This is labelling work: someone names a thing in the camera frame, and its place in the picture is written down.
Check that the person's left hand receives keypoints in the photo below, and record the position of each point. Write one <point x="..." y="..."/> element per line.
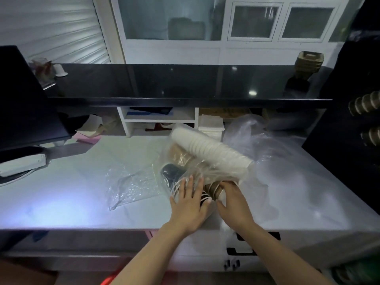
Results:
<point x="190" y="213"/>

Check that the person's right hand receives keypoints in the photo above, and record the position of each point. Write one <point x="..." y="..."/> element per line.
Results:
<point x="236" y="209"/>

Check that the large clear plastic bag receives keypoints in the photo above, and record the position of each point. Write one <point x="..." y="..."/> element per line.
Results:
<point x="261" y="189"/>

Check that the stack of striped paper cups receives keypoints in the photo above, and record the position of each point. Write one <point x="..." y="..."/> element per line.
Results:
<point x="172" y="175"/>

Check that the stack of white paper cups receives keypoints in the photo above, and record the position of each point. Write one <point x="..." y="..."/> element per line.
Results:
<point x="213" y="151"/>

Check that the clear plastic bag sheet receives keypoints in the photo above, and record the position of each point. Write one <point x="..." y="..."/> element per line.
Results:
<point x="261" y="136"/>

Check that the black cup dispenser rack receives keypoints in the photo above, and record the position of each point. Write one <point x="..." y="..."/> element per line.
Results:
<point x="332" y="163"/>

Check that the brown cup stack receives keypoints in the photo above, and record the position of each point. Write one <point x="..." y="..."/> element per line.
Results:
<point x="365" y="103"/>

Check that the person's left forearm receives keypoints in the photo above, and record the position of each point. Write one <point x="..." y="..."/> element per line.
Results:
<point x="148" y="258"/>

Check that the person's right forearm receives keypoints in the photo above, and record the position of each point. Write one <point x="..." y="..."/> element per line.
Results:
<point x="282" y="258"/>

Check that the pink paper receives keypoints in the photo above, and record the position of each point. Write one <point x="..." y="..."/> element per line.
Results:
<point x="86" y="138"/>

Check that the stack of pulp cup trays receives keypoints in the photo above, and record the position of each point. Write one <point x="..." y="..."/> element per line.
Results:
<point x="308" y="62"/>

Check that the small black cabinet latch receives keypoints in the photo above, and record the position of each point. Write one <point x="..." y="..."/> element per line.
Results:
<point x="231" y="264"/>

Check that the clear bubble wrap sheet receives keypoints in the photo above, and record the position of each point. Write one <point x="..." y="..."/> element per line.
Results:
<point x="130" y="186"/>

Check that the wrapped white napkin packet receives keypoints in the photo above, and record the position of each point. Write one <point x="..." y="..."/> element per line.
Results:
<point x="210" y="126"/>

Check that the white tape roll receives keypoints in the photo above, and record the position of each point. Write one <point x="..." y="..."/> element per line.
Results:
<point x="167" y="125"/>

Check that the white shelf unit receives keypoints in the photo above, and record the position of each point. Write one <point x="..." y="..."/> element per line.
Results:
<point x="160" y="118"/>

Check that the red plastic basin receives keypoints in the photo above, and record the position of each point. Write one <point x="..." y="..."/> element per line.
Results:
<point x="108" y="280"/>

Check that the blue folder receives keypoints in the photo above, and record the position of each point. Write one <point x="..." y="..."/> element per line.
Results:
<point x="150" y="110"/>

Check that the metal cabinet shelf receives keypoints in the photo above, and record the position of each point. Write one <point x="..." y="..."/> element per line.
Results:
<point x="74" y="259"/>

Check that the black glossy bar counter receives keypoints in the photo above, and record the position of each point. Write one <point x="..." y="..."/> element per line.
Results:
<point x="178" y="83"/>

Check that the white framed window partition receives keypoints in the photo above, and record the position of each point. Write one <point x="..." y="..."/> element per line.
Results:
<point x="207" y="53"/>

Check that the white power strip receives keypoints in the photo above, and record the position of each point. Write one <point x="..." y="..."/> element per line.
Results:
<point x="23" y="164"/>

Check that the brown wooden cabinet door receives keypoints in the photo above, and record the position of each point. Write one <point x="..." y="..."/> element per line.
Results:
<point x="23" y="274"/>

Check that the black monitor base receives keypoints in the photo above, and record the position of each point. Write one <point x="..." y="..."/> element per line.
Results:
<point x="17" y="151"/>

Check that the small white container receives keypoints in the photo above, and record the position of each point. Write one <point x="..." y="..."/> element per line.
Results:
<point x="60" y="71"/>

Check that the black monitor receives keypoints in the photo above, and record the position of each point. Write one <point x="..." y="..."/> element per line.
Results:
<point x="26" y="109"/>

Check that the grey roller shutter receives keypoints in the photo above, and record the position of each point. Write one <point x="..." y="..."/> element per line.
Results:
<point x="53" y="26"/>

